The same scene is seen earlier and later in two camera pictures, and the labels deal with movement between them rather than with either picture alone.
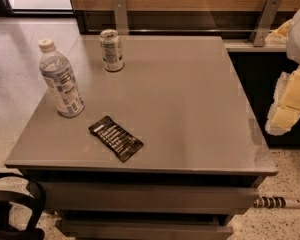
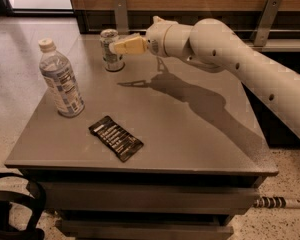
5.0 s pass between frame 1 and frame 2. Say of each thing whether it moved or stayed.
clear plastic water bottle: stayed
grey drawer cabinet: stayed
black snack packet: stayed
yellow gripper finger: moved
